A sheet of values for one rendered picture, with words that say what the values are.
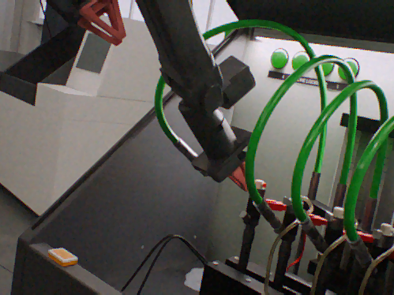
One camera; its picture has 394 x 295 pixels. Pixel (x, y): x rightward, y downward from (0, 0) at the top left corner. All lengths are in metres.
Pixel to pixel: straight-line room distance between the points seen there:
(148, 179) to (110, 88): 2.63
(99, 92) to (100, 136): 0.31
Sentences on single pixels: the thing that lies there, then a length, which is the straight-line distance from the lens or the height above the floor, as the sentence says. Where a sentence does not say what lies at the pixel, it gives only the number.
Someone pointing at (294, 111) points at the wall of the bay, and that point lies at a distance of 1.25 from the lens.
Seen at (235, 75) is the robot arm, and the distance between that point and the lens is 0.83.
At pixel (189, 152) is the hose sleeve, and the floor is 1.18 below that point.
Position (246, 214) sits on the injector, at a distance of 0.95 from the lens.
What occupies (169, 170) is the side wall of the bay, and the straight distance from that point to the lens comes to 1.23.
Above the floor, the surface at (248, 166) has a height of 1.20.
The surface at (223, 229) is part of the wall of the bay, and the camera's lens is 1.39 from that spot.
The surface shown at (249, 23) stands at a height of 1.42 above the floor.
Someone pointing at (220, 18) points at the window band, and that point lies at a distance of 5.85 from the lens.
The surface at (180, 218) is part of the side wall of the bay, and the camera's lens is 1.31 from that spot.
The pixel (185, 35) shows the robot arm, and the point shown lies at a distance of 0.67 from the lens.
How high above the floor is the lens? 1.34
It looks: 9 degrees down
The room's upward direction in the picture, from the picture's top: 10 degrees clockwise
